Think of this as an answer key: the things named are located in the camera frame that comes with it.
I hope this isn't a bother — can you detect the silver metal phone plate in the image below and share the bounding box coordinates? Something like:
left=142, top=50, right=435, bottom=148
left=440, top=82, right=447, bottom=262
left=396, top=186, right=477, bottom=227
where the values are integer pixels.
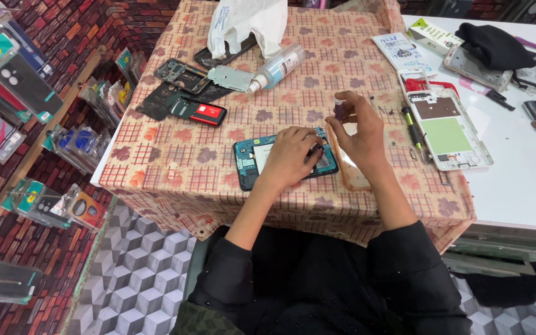
left=207, top=65, right=256, bottom=93

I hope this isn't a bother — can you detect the white empty phone frame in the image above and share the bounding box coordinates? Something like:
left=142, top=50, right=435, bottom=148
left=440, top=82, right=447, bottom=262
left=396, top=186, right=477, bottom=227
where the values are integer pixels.
left=397, top=68, right=437, bottom=94

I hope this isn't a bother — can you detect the black phone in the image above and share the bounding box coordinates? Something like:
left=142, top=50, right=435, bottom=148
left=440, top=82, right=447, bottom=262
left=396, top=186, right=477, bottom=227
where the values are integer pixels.
left=193, top=33, right=259, bottom=71

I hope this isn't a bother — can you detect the black cloth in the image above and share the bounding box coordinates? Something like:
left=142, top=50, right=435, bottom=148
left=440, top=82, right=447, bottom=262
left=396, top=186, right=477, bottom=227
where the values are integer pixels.
left=454, top=22, right=536, bottom=71

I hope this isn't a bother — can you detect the grey metal table frame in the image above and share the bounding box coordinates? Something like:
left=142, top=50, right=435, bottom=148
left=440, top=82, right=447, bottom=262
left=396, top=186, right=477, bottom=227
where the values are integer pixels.
left=441, top=227, right=536, bottom=278

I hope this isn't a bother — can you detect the green black screwdriver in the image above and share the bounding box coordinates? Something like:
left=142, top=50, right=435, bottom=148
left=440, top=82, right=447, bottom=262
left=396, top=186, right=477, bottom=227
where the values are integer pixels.
left=400, top=106, right=430, bottom=162

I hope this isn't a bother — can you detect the black phone back cover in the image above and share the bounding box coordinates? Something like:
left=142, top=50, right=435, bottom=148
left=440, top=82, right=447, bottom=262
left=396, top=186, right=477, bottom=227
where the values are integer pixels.
left=135, top=81, right=235, bottom=122

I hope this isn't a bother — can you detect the silver phone housing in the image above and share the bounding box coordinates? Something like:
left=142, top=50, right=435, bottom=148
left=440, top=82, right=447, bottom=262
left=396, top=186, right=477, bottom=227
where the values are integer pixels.
left=443, top=44, right=514, bottom=93

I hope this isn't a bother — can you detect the white printed paper packet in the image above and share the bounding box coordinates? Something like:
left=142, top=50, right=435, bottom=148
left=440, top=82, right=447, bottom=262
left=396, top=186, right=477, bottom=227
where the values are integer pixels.
left=371, top=31, right=430, bottom=76

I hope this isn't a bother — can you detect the person's right hand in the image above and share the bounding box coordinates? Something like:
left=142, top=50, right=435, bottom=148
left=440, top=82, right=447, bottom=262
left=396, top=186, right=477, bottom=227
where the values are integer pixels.
left=325, top=91, right=385, bottom=175

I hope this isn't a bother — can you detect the wall display of phone cases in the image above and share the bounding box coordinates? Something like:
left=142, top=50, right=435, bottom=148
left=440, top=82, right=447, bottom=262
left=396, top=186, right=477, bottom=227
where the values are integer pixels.
left=0, top=0, right=149, bottom=305

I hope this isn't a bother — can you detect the person's black clothing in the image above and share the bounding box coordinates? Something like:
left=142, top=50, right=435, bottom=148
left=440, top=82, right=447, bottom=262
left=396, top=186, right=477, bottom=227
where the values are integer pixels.
left=170, top=221, right=474, bottom=335

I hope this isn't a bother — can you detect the black phone midframe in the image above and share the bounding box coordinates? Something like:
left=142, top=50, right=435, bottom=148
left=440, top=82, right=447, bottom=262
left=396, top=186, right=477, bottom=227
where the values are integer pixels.
left=154, top=58, right=211, bottom=96

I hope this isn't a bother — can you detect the white phone frame green panel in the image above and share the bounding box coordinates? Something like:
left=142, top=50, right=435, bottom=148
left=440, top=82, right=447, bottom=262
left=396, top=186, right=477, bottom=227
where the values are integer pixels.
left=406, top=88, right=494, bottom=172

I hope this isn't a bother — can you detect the black small tool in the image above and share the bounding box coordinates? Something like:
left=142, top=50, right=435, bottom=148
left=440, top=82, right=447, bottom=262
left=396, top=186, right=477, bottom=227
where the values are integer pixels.
left=485, top=89, right=516, bottom=112

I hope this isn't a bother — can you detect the teal phone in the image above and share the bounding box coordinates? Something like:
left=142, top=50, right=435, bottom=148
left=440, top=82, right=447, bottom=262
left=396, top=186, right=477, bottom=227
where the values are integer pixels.
left=233, top=127, right=340, bottom=192

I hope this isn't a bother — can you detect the white plastic bag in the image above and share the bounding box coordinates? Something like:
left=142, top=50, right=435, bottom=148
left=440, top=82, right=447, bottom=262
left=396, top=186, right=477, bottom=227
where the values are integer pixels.
left=206, top=0, right=288, bottom=60

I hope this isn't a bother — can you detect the leaf patterned checked tablecloth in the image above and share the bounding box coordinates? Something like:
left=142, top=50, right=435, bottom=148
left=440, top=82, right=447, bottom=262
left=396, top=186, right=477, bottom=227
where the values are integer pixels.
left=99, top=0, right=476, bottom=255

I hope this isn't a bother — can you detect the person's left hand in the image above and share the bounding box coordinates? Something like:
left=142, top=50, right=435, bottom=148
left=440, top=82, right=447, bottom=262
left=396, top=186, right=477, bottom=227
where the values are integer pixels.
left=259, top=127, right=324, bottom=188

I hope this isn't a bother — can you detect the white spray bottle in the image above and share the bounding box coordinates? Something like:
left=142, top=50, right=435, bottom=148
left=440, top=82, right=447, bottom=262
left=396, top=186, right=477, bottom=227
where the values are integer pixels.
left=248, top=43, right=306, bottom=94

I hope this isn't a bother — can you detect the red phone frame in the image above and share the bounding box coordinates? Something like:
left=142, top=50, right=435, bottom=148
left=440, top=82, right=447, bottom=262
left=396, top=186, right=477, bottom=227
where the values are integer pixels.
left=405, top=78, right=460, bottom=99

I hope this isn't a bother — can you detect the green white cardboard box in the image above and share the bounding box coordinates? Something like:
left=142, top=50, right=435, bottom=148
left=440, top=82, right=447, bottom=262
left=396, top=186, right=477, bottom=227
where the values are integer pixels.
left=407, top=17, right=465, bottom=57

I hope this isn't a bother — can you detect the clear orange phone case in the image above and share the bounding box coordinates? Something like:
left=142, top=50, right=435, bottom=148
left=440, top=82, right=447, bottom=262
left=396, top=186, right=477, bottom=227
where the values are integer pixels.
left=326, top=116, right=374, bottom=192

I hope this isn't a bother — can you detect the black and red battery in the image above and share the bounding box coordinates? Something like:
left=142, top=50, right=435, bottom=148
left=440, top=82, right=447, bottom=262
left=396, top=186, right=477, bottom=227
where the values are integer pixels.
left=170, top=96, right=228, bottom=127

